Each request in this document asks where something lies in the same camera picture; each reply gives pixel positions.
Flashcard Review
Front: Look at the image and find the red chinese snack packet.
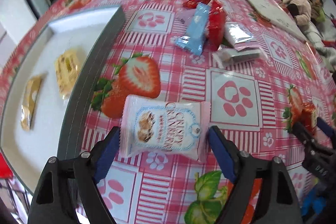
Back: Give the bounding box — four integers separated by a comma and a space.
300, 102, 318, 136

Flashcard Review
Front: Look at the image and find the gold snack packet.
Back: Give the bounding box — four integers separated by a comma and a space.
20, 73, 47, 131

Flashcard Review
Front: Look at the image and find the pink crispy cranberry packet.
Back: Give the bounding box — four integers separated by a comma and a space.
119, 95, 211, 162

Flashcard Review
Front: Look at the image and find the clear packet dark bar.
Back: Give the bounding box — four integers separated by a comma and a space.
212, 47, 268, 68

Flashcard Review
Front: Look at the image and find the clear yellow cracker packet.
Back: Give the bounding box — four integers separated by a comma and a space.
54, 49, 81, 100

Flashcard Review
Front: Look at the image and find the light blue snack packet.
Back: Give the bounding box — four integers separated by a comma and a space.
175, 3, 210, 56

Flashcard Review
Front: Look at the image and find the glossy red snack bag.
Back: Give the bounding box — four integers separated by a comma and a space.
207, 0, 226, 51

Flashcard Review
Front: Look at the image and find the red wrapper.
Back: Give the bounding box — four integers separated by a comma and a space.
182, 0, 211, 9

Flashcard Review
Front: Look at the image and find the right blue gloved hand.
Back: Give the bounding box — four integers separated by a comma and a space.
301, 186, 327, 218

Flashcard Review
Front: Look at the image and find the grey white storage box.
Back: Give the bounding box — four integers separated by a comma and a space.
1, 5, 126, 192

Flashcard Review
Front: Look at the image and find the grey sofa with blankets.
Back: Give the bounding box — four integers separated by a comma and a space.
304, 21, 336, 72

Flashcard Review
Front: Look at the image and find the white folded mat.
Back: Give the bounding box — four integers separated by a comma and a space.
247, 0, 306, 42

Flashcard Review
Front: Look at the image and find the person in green vest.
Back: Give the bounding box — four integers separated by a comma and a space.
311, 0, 326, 25

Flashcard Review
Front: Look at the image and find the person in white fleece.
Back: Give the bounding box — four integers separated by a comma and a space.
282, 0, 318, 34

